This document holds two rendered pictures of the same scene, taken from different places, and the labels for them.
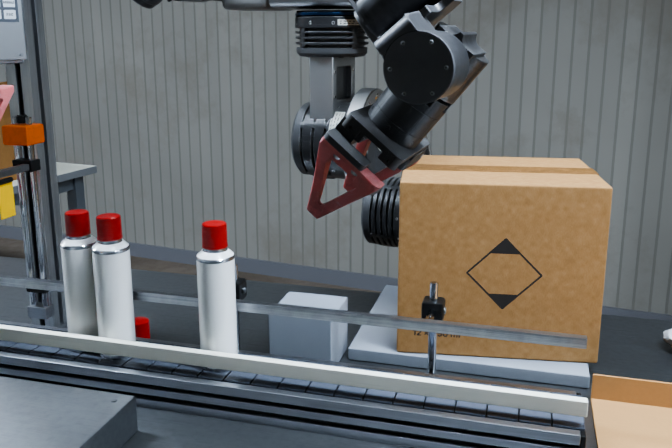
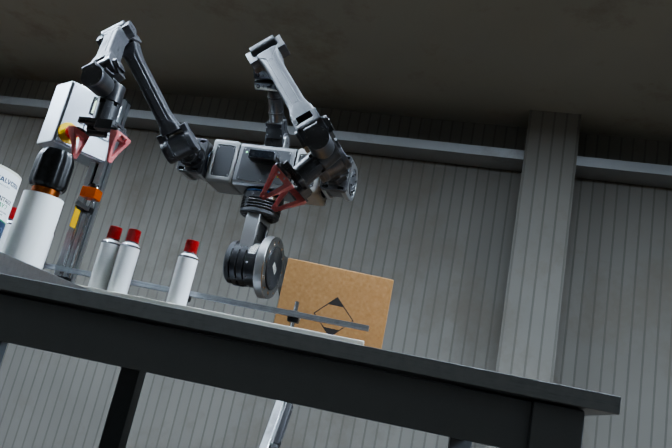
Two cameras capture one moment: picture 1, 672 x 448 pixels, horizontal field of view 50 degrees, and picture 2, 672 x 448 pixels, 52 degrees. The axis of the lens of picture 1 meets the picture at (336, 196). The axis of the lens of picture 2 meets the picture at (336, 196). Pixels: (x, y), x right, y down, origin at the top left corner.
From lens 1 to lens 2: 104 cm
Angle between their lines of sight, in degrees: 31
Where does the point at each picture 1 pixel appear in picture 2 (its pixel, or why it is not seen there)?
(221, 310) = (184, 283)
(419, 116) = (312, 168)
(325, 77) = (253, 223)
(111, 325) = (117, 285)
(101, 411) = not seen: hidden behind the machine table
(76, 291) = (102, 266)
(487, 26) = not seen: hidden behind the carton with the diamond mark
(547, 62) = (387, 341)
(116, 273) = (130, 258)
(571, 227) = (371, 297)
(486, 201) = (330, 275)
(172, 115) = not seen: hidden behind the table
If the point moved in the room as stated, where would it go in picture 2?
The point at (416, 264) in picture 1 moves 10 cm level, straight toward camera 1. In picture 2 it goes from (288, 303) to (287, 298)
